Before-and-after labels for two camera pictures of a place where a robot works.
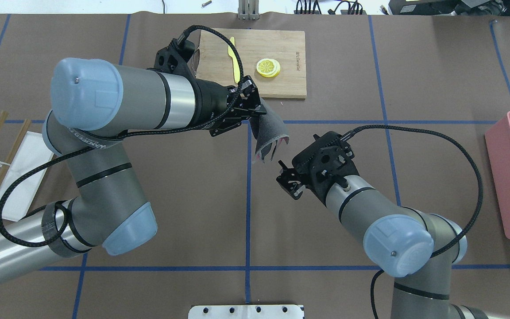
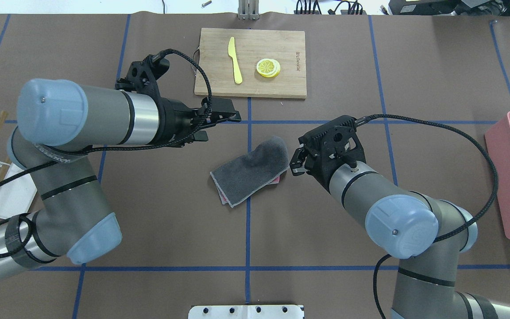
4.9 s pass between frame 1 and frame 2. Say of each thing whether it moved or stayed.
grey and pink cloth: moved
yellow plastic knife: stayed
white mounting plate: stayed
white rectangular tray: stayed
